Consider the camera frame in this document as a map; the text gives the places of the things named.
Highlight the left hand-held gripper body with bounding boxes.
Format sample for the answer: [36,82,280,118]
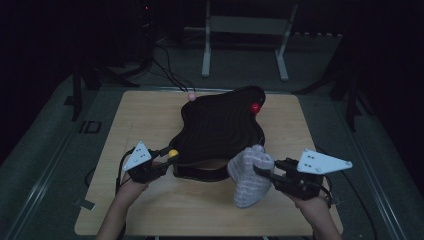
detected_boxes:
[122,140,169,184]

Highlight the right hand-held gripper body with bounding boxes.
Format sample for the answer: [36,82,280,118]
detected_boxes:
[276,148,353,201]

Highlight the purple white fluffy cloth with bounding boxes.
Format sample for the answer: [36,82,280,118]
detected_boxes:
[227,144,276,209]

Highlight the black wavy tray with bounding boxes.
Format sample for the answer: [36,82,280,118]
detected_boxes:
[168,85,267,183]

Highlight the person's right hand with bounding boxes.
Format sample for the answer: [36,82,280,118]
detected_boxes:
[289,193,331,214]

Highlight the person's left hand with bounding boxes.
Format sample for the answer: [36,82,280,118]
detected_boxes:
[118,174,158,201]

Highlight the grey tape piece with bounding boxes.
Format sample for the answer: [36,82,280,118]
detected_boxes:
[74,199,97,212]

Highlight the black tripod stand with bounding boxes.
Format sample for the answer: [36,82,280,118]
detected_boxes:
[293,66,368,133]
[71,63,141,122]

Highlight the black pole with red light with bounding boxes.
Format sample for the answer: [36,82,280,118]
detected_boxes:
[139,0,156,66]

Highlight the white metal stand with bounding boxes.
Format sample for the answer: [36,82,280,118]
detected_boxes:
[183,0,299,82]

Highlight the right hand-held gripper cable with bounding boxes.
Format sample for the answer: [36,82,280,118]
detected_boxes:
[319,174,335,206]

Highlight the hand-held gripper cable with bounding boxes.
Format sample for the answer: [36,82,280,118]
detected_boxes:
[319,174,335,206]
[114,148,134,194]

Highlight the left hand-held gripper cable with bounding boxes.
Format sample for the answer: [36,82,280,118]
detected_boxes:
[114,148,134,194]

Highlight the black floor cable bundle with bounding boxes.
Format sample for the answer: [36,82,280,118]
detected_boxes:
[126,43,197,93]

